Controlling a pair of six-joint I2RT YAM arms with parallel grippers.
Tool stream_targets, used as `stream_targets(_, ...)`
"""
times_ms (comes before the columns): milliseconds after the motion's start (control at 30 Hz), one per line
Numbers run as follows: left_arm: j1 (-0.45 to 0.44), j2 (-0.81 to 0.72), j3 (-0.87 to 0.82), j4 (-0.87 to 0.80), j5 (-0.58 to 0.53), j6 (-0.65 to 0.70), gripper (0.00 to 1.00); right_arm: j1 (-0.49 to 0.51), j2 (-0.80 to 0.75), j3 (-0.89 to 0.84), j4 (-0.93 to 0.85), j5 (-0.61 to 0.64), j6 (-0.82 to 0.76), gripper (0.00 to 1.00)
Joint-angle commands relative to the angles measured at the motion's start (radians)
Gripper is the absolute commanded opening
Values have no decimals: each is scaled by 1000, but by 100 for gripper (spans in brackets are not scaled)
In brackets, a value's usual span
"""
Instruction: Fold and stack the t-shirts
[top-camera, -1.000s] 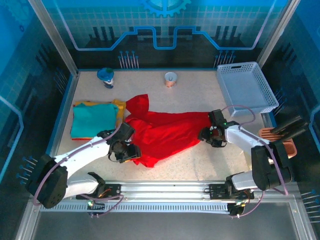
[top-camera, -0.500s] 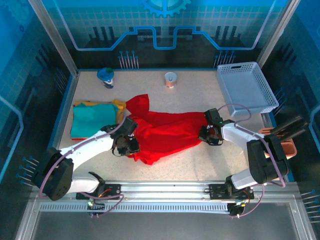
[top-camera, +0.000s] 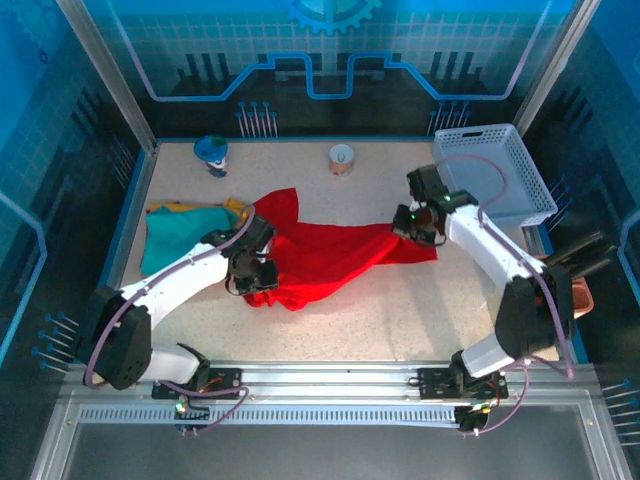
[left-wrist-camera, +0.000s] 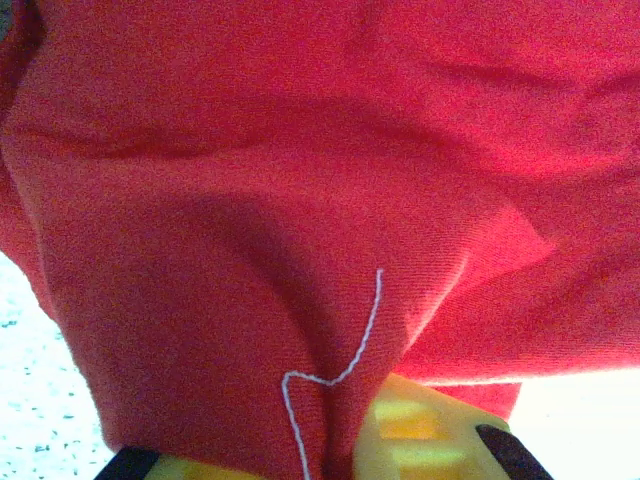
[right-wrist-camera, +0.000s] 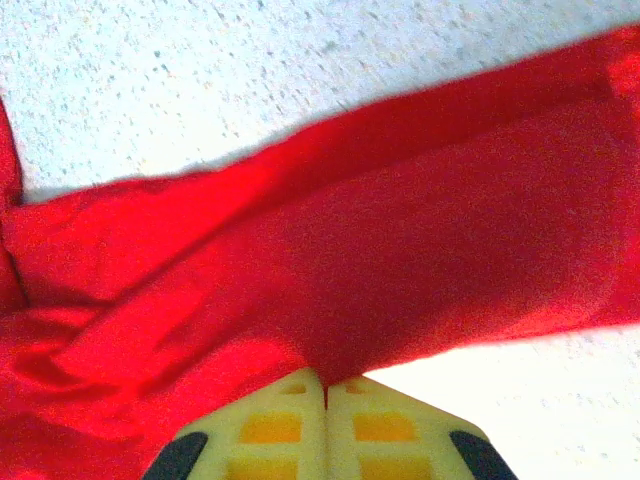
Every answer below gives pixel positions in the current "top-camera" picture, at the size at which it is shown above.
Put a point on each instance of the red t-shirt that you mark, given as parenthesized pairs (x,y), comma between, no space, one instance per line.
(330,250)

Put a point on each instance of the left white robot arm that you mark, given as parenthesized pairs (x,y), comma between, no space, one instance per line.
(185,280)

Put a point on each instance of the yellow t-shirt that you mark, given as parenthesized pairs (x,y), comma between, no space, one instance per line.
(232,204)

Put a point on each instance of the teal t-shirt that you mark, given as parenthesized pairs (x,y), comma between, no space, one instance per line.
(170,232)

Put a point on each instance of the blue toy figurine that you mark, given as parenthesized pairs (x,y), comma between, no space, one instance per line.
(212,152)

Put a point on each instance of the grey perforated plastic basket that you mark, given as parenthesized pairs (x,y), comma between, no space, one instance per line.
(500,165)

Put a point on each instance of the orange print tin can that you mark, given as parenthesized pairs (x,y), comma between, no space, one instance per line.
(341,160)

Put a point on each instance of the black bar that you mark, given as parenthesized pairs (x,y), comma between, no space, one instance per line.
(580,247)
(597,262)

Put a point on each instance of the terracotta plastic bin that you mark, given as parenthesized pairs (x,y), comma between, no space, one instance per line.
(584,300)

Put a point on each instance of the black controller module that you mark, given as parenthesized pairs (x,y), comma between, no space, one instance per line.
(475,417)
(187,415)

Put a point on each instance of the grey framed metal panel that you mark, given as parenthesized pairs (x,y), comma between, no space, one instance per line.
(325,455)

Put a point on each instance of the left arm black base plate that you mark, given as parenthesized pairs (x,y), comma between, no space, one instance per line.
(225,382)

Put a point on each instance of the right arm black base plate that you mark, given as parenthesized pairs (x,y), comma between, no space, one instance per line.
(435,382)

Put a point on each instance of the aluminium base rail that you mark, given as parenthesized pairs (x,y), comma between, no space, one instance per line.
(330,380)

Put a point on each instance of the aluminium frame post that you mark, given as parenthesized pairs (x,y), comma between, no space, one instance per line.
(555,65)
(117,85)

